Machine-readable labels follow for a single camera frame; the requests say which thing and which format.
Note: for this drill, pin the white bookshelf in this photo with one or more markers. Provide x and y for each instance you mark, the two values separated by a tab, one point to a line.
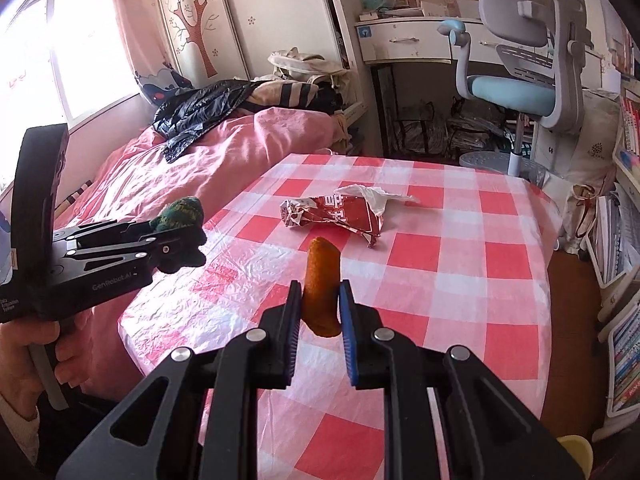
625	270

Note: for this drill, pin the white wardrobe with tree print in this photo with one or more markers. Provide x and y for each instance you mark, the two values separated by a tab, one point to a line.
260	10

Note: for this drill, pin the red snack wrapper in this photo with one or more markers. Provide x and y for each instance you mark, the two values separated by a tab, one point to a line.
345	215

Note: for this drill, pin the row of upright books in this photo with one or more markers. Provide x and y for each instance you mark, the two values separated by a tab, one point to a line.
631	125

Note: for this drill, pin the stack of colourful books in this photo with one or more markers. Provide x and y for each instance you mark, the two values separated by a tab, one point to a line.
627	360

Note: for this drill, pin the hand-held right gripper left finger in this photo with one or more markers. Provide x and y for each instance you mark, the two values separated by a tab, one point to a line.
292	330

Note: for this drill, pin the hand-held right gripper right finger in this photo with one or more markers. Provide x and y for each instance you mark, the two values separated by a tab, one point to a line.
350	340

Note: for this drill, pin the beige striped cloth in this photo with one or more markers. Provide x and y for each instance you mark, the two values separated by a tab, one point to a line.
285	92

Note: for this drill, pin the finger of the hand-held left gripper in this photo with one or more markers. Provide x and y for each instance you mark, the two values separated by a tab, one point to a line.
170	250
110	232

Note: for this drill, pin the pink blanket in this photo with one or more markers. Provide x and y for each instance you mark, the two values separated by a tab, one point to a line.
200	160

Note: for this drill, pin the red checkered tablecloth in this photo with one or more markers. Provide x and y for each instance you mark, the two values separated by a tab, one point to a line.
450	285

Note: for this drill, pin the clear plastic storage bag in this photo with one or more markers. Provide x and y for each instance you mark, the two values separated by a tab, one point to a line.
420	130
480	135

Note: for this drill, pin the person's dark pants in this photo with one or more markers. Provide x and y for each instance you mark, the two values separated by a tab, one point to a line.
85	440

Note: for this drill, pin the window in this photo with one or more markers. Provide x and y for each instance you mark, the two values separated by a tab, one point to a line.
85	60

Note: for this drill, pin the pink curtain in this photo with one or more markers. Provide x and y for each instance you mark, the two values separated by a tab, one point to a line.
135	25

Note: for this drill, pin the black puffer jacket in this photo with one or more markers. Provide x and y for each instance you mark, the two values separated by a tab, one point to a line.
200	110

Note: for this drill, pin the short orange sausage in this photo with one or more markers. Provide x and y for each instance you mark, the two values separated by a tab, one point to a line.
322	285

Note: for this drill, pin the white bed frame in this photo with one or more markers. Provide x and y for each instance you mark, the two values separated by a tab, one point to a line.
350	120

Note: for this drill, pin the yellow bin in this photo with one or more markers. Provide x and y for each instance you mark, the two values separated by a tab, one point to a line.
575	455

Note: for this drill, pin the green knitted toy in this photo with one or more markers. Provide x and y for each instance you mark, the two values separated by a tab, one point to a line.
182	210

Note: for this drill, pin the person's left forearm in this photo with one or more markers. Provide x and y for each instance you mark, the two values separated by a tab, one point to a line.
17	425

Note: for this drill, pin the person's left hand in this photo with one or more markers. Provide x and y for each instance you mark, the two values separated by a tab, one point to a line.
20	345

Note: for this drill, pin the beige tote bag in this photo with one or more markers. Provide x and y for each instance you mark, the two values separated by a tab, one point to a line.
595	150

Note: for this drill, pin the white desk hutch shelf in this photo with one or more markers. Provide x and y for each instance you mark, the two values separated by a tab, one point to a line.
340	10

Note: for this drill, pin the grey and blue desk chair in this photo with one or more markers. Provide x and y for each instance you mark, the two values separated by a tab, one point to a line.
510	5

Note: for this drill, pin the white desk with drawer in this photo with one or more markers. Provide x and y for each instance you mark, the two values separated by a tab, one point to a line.
400	40

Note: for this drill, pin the beige canvas bag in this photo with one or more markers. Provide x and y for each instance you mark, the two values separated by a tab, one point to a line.
300	62

